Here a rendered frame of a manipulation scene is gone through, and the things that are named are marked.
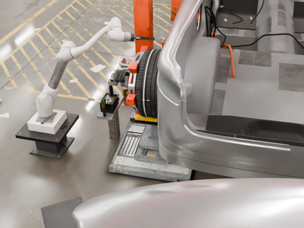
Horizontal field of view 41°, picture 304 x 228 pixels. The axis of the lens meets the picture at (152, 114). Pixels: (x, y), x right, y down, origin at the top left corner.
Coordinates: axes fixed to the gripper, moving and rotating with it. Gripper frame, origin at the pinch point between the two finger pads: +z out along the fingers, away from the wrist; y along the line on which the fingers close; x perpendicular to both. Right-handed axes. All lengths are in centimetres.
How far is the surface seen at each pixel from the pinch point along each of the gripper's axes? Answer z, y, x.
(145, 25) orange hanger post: -1.7, -20.5, 12.7
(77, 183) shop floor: -64, -5, -147
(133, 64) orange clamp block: -19.8, 23.7, -23.4
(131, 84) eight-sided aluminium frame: -20, 22, -42
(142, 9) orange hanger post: -7.3, -15.7, 27.3
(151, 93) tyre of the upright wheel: -4, 33, -48
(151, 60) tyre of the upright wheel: -3.0, 23.2, -18.9
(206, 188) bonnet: -59, 322, -20
